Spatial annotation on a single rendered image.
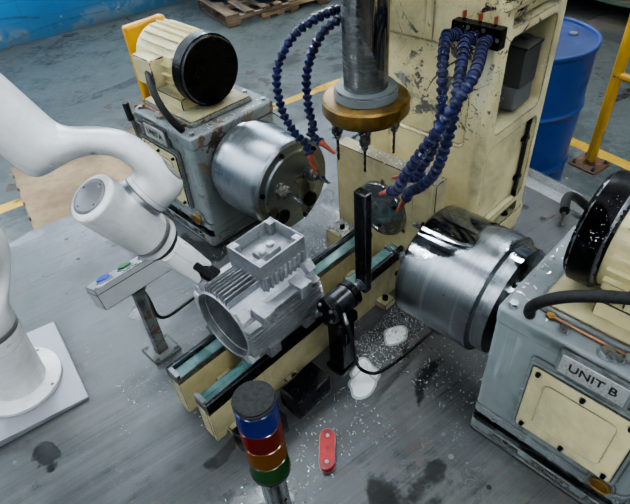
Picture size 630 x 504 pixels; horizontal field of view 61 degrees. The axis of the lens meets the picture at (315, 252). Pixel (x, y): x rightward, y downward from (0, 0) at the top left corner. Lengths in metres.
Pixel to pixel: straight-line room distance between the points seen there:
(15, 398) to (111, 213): 0.66
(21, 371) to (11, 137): 0.63
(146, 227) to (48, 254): 0.93
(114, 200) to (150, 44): 0.78
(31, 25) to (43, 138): 5.66
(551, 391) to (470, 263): 0.25
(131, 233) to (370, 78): 0.53
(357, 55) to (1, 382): 1.00
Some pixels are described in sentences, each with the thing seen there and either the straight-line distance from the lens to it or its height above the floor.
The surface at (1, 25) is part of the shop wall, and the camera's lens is 6.47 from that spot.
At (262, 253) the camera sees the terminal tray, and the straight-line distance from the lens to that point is 1.05.
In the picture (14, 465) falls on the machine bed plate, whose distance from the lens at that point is 1.35.
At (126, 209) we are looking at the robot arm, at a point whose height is 1.35.
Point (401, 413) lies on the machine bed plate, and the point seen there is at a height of 0.80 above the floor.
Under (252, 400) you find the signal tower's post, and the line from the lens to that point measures 0.73.
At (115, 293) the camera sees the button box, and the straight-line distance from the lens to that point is 1.18.
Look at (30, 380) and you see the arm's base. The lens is 1.39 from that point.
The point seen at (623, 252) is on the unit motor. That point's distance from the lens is 0.86.
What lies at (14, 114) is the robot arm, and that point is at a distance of 0.87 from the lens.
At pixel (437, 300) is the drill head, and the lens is 1.04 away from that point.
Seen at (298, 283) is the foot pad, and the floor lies 1.07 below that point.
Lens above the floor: 1.82
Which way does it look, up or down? 41 degrees down
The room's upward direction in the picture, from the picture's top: 5 degrees counter-clockwise
